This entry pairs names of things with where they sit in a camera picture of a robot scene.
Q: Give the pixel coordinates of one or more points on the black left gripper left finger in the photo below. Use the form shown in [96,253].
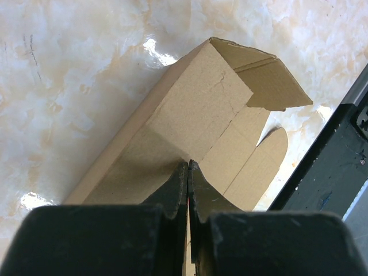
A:
[141,239]

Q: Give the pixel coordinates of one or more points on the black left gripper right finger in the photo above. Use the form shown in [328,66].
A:
[228,241]

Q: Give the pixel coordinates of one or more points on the brown cardboard box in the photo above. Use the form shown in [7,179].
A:
[209,108]

